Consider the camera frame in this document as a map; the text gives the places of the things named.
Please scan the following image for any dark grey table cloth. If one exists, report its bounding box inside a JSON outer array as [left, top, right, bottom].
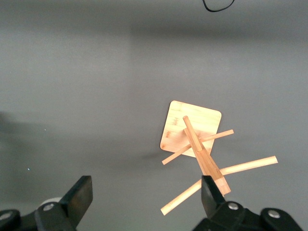
[[0, 0, 308, 231]]

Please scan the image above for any wooden cup rack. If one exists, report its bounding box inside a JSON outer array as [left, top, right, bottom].
[[159, 100, 279, 217]]

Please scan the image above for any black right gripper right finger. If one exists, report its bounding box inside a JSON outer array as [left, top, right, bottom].
[[192, 175, 304, 231]]

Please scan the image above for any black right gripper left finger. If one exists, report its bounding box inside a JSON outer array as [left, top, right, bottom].
[[0, 175, 93, 231]]

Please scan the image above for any thin black looped cable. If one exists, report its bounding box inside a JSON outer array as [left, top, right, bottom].
[[202, 0, 235, 12]]

